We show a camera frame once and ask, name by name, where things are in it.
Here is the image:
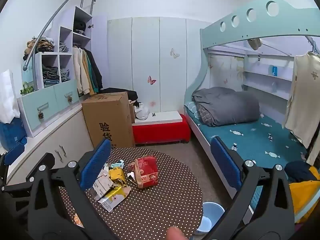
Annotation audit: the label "grey quilt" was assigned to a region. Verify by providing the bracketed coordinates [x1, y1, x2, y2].
[192, 87, 260, 127]

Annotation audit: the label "white wardrobe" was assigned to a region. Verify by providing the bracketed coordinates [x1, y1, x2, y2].
[107, 17, 213, 114]

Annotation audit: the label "white yellow flattened carton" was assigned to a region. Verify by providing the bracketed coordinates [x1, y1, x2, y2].
[96, 185, 133, 213]

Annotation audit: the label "bed with teal sheet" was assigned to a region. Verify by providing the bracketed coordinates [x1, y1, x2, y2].
[186, 102, 308, 167]

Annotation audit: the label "white wall shelf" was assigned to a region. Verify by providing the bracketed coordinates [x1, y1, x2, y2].
[242, 55, 295, 100]

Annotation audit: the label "white low cabinet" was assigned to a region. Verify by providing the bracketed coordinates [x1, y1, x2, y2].
[6, 102, 95, 184]

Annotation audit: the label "white board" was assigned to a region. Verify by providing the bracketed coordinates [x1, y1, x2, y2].
[134, 110, 183, 125]

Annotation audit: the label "black hanging jacket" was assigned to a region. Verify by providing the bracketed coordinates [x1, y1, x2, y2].
[84, 48, 103, 92]

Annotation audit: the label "dark grey folded clothes pile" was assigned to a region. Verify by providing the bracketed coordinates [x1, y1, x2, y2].
[42, 65, 60, 88]

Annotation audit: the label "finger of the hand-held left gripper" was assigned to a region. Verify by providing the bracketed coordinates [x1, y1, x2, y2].
[0, 176, 35, 202]
[0, 142, 27, 180]

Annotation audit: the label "small teal wrapper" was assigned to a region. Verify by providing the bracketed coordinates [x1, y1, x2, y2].
[110, 159, 125, 170]

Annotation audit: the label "beige sweater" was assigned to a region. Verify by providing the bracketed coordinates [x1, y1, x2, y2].
[282, 51, 320, 145]

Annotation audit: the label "black bag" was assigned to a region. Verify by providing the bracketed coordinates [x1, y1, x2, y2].
[100, 87, 138, 103]

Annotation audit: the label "person's right hand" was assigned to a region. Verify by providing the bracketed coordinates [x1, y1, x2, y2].
[166, 226, 184, 240]

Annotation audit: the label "light green bunk bed frame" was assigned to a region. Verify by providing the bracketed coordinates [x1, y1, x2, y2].
[184, 0, 320, 230]

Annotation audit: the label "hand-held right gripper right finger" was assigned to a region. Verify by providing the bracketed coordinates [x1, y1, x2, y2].
[210, 136, 295, 240]

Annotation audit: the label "yellow jacket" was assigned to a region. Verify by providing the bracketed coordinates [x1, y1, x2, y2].
[287, 166, 320, 224]

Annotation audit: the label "brown folded clothes pile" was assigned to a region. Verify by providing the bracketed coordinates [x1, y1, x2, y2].
[24, 37, 55, 60]

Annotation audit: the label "large white plastic bag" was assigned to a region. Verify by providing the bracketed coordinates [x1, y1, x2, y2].
[0, 69, 20, 124]

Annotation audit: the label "brown cardboard box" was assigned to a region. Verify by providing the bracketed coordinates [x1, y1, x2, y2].
[81, 92, 136, 152]

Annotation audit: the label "navy clothing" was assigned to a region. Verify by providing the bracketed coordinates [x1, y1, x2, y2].
[284, 160, 318, 183]

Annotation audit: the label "cream hanging garment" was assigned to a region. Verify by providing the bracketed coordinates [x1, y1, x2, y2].
[72, 47, 91, 96]

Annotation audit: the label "blue checked pillow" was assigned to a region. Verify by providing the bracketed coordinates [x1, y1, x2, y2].
[186, 101, 202, 120]

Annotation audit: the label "grey metal handrail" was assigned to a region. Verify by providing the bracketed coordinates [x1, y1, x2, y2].
[23, 0, 97, 72]

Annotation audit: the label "yellow crumpled packet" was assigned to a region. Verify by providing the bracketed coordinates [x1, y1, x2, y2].
[108, 167, 127, 188]

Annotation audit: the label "white cubby shelf unit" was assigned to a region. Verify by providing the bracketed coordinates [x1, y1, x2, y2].
[17, 6, 108, 138]

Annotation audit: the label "blue fabric bag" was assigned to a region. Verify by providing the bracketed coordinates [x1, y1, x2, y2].
[0, 117, 27, 152]

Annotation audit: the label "blue white torn carton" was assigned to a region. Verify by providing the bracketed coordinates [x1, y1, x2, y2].
[91, 169, 114, 199]

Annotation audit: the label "brown dotted tablecloth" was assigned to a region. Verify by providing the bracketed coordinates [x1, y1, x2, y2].
[56, 147, 203, 240]

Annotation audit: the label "black folded clothes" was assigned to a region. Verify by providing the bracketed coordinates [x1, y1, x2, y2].
[74, 20, 87, 35]

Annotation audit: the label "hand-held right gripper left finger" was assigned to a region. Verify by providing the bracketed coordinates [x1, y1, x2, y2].
[27, 138, 118, 240]

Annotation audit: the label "red bench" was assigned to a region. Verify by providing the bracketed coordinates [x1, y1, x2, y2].
[132, 114, 191, 145]

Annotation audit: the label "red paper bag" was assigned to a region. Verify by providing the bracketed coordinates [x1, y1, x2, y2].
[128, 155, 159, 189]

